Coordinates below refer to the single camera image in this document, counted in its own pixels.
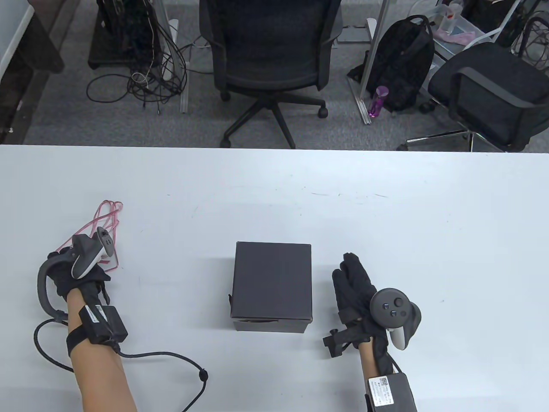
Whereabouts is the person's right hand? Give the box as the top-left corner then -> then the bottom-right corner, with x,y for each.
332,252 -> 389,344

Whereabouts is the person's left hand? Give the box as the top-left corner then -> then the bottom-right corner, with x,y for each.
46,248 -> 111,301

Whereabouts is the black gift box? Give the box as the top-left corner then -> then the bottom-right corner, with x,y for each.
229,242 -> 313,333

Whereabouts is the pink bow ribbon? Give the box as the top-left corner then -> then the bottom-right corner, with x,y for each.
56,200 -> 124,273

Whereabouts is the person's right forearm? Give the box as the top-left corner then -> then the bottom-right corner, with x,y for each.
358,337 -> 397,412

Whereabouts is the black right forearm box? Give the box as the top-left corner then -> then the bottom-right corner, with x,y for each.
365,373 -> 416,412

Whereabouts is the black left forearm box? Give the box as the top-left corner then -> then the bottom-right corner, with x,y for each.
78,304 -> 129,345

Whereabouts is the person's left forearm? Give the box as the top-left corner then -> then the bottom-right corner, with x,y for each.
66,288 -> 138,412

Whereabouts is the grey left hand controller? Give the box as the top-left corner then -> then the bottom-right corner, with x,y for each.
36,227 -> 115,320

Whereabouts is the grey hand controller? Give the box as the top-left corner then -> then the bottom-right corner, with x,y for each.
370,288 -> 422,351
36,227 -> 115,320

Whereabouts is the grey right hand controller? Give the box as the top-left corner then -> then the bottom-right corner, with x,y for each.
370,288 -> 422,351

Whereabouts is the purple water bottle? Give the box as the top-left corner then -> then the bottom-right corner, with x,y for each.
367,85 -> 389,119

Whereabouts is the dark wooden side desk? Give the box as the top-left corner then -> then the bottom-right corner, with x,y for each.
0,0 -> 80,144

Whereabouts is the black backpack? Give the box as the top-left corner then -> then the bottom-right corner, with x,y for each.
347,15 -> 436,113

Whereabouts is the black computer tower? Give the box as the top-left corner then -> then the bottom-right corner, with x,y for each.
88,0 -> 163,70

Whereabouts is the black chrome-base office chair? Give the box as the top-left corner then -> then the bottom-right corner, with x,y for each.
397,42 -> 549,153

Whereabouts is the black mesh office chair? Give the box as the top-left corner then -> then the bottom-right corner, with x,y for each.
199,0 -> 344,149

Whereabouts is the clear plastic bin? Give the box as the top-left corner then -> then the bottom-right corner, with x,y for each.
412,0 -> 494,56

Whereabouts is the white power strip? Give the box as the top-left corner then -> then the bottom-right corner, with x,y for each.
162,19 -> 180,80

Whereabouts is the pink cloth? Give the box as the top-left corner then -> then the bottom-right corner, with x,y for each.
437,28 -> 477,44

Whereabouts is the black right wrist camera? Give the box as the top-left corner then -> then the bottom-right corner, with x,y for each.
323,328 -> 359,358

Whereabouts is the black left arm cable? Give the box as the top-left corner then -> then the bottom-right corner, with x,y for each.
33,318 -> 209,412

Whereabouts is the tangle of black floor cables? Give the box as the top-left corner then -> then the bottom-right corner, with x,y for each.
86,0 -> 189,114

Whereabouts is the aluminium frame leg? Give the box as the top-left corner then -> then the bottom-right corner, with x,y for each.
347,0 -> 391,125

